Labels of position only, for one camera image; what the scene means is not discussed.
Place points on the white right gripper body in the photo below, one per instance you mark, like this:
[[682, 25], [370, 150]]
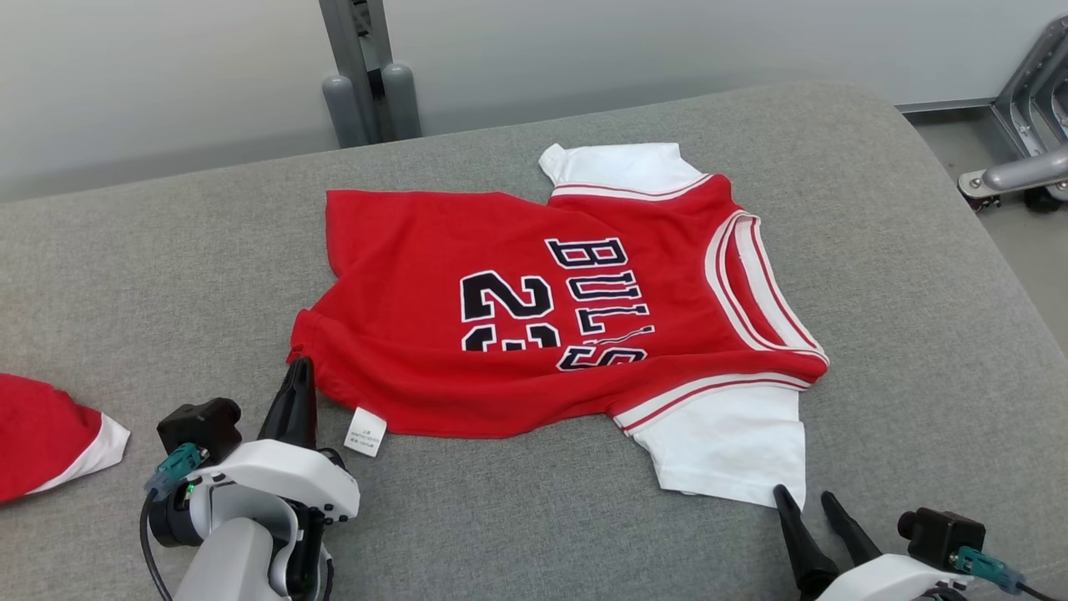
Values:
[[893, 583]]

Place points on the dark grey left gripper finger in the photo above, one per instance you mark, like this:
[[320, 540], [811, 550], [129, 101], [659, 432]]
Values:
[[294, 409]]

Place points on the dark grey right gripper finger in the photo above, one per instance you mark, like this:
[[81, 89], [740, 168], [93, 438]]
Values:
[[853, 538], [808, 551]]

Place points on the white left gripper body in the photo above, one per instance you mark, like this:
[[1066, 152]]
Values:
[[284, 472]]

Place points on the red Bulls basketball jersey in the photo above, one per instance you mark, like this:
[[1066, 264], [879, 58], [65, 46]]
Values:
[[417, 351]]

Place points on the red shorts white trim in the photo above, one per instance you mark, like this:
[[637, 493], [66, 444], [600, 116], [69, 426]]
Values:
[[42, 434]]

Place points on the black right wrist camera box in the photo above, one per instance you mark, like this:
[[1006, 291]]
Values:
[[943, 534]]

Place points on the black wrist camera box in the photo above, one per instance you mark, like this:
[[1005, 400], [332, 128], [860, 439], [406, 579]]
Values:
[[200, 426], [943, 534]]

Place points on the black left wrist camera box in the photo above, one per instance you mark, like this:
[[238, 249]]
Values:
[[200, 426]]

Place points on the grey metal post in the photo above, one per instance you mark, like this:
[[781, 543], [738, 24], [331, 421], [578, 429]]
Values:
[[367, 75]]

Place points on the grey metal frame with bolts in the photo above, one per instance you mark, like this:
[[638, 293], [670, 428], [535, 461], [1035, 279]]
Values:
[[1026, 171]]

